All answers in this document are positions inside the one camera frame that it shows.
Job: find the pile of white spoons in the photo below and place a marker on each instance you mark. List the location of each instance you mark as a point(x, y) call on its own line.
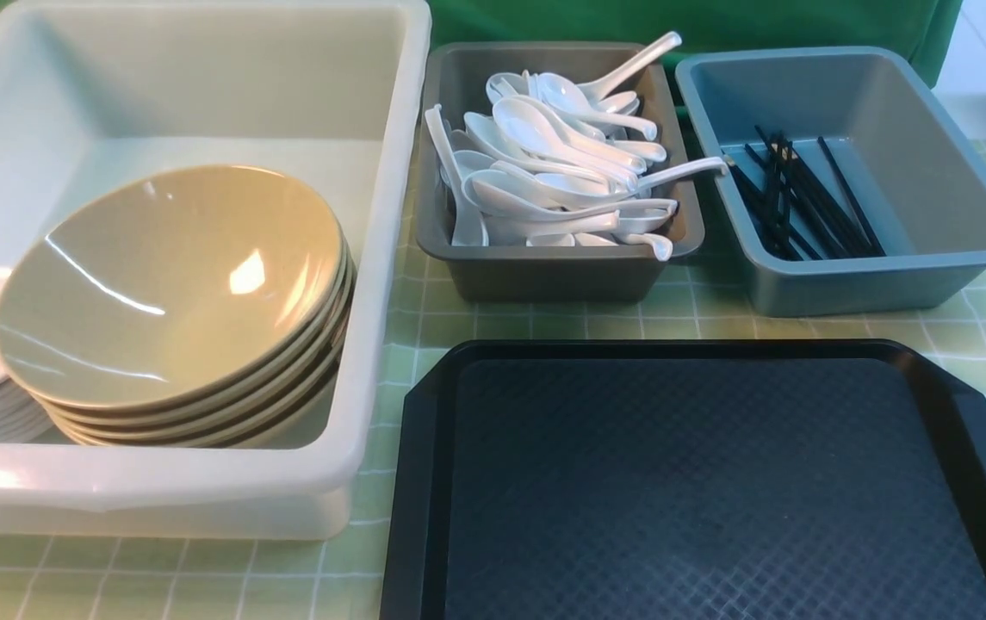
point(552, 166)

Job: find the black serving tray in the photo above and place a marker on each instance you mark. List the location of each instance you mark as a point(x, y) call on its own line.
point(688, 479)

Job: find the grey plastic spoon bin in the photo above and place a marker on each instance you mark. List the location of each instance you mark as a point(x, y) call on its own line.
point(455, 79)

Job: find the stack of tan bowls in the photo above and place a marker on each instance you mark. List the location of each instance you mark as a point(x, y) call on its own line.
point(202, 308)

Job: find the bundle of black chopsticks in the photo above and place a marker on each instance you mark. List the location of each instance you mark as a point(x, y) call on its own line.
point(801, 202)

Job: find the teal plastic chopstick bin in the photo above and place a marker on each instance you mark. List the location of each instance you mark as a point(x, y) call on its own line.
point(875, 137)

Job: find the white plastic dish tub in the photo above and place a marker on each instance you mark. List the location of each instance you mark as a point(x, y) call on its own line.
point(97, 93)

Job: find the green checked tablecloth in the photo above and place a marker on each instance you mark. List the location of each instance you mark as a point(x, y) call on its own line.
point(79, 577)

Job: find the green backdrop cloth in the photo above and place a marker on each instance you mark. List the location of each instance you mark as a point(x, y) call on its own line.
point(919, 31)

